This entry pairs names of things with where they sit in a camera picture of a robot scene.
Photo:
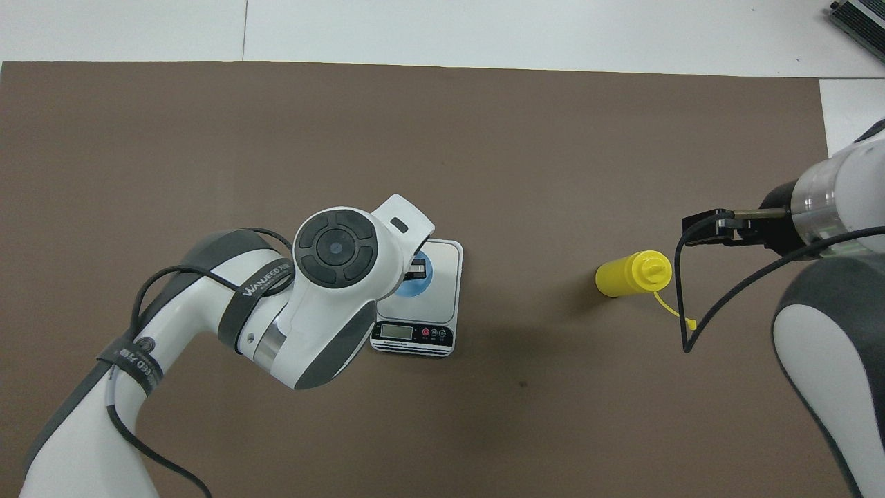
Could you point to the grey ribbed metal device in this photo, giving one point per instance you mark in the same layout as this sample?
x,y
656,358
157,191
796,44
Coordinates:
x,y
864,21

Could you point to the blue plastic cup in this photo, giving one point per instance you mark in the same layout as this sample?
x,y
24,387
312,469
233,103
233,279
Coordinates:
x,y
417,289

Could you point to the silver digital kitchen scale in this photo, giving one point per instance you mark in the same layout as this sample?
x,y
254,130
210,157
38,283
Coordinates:
x,y
442,304

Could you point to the brown paper mat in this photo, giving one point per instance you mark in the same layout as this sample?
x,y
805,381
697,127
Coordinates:
x,y
207,138

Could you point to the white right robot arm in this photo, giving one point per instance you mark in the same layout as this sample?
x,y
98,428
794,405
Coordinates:
x,y
830,387

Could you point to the yellow squeeze bottle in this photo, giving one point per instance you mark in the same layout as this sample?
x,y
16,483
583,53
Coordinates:
x,y
622,275

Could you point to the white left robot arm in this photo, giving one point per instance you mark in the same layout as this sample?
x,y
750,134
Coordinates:
x,y
332,290

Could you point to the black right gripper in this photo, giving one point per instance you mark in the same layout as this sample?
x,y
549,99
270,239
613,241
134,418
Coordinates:
x,y
778,228

